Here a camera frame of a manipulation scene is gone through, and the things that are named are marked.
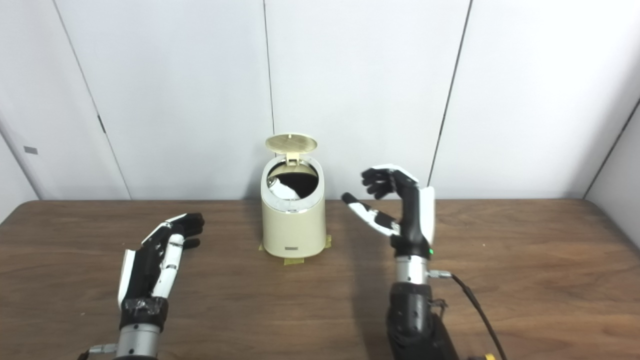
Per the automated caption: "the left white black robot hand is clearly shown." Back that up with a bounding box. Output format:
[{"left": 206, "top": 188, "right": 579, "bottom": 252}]
[{"left": 117, "top": 212, "right": 205, "bottom": 331}]

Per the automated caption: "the small white plastic bottle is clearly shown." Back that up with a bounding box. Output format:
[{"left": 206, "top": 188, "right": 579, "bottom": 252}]
[{"left": 268, "top": 179, "right": 301, "bottom": 200}]

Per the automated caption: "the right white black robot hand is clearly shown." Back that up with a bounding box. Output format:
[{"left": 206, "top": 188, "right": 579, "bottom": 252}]
[{"left": 341, "top": 164, "right": 436, "bottom": 260}]

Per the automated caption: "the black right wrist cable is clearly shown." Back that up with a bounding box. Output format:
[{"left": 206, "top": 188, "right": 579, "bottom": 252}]
[{"left": 429, "top": 270, "right": 508, "bottom": 360}]

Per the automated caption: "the cream-colored bin body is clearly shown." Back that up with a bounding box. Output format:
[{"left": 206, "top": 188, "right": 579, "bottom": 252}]
[{"left": 260, "top": 155, "right": 327, "bottom": 259}]

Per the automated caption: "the cream round bin lid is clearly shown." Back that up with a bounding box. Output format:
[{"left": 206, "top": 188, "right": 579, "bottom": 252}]
[{"left": 265, "top": 132, "right": 318, "bottom": 166}]

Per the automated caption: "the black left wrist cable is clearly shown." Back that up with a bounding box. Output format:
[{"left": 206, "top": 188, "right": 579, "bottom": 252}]
[{"left": 77, "top": 344, "right": 118, "bottom": 360}]

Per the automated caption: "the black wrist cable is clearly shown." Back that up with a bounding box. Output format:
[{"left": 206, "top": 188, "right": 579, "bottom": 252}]
[
  {"left": 77, "top": 344, "right": 118, "bottom": 360},
  {"left": 429, "top": 270, "right": 508, "bottom": 360}
]

